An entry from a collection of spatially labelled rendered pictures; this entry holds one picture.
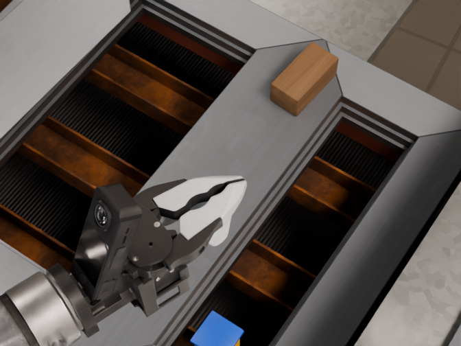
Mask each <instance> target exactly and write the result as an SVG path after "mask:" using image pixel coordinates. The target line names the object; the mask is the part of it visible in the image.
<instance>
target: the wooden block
mask: <svg viewBox="0 0 461 346"><path fill-rule="evenodd" d="M338 60H339V58H338V57H336V56H334V55H333V54H331V53H330V52H328V51H327V50H325V49H323V48H322V47H320V46H319V45H317V44H315V43H314V42H311V43H310V44H309V45H308V46H307V47H306V48H305V49H304V50H303V51H302V52H301V53H300V54H299V55H298V56H297V57H296V58H295V59H294V61H293V62H292V63H291V64H290V65H289V66H288V67H287V68H286V69H285V70H284V71H283V72H282V73H281V74H280V75H279V76H278V77H277V78H276V79H275V80H274V81H273V82H272V83H271V89H270V100H271V101H273V102H274V103H275V104H277V105H279V106H280V107H281V108H283V109H285V110H286V111H288V112H289V113H291V114H292V115H294V116H295V117H297V116H298V115H299V114H300V113H301V112H302V111H303V109H304V108H305V107H306V106H307V105H308V104H309V103H310V102H311V101H312V100H313V99H314V98H315V96H317V94H319V92H321V90H323V88H325V86H326V85H327V84H328V83H329V82H330V81H331V80H332V79H333V78H334V77H335V76H336V73H337V68H338Z"/></svg>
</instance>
